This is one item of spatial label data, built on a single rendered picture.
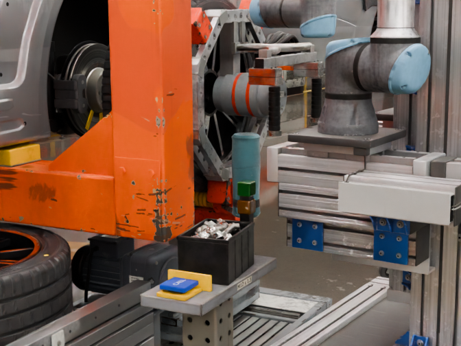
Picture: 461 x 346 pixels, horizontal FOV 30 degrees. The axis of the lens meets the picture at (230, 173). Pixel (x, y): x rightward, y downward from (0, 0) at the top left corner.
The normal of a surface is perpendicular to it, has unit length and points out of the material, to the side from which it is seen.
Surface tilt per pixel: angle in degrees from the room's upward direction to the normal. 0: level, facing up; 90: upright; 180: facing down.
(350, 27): 91
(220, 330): 90
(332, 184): 90
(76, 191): 90
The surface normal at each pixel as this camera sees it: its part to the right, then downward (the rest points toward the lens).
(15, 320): 0.73, 0.12
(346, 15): 0.41, 0.16
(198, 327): -0.46, 0.17
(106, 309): 0.89, 0.07
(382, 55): -0.68, 0.14
